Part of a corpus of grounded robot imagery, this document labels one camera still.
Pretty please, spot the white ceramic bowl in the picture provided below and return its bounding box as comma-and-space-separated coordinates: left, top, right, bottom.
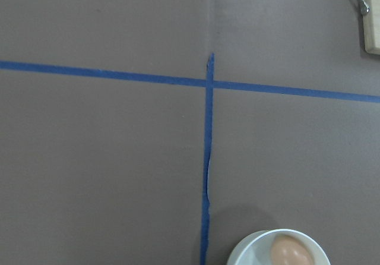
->
227, 229, 330, 265

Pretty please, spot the bamboo cutting board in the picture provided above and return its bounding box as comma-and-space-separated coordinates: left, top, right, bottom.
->
363, 0, 379, 55

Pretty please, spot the brown egg from bowl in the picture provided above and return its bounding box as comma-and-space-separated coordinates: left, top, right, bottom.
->
270, 235, 314, 265

